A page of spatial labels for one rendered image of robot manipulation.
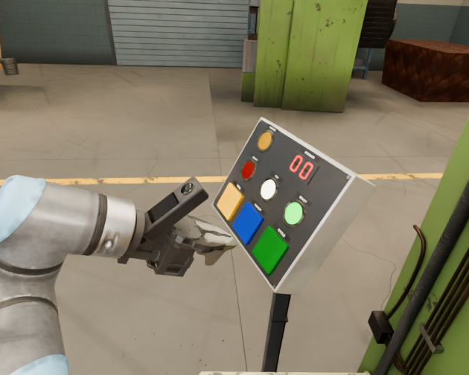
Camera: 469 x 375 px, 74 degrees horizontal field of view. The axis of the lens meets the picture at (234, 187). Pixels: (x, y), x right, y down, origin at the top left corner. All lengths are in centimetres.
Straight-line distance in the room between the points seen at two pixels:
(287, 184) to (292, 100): 438
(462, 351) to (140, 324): 147
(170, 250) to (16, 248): 20
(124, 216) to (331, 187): 37
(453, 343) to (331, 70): 457
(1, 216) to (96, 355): 141
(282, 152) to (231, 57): 740
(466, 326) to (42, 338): 61
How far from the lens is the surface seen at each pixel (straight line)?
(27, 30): 886
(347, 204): 62
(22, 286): 49
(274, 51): 496
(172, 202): 50
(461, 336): 68
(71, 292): 208
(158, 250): 54
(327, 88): 509
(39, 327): 44
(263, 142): 78
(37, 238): 45
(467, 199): 60
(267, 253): 68
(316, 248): 64
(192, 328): 178
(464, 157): 65
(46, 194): 45
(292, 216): 65
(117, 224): 46
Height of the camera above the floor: 146
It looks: 31 degrees down
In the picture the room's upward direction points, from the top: 3 degrees clockwise
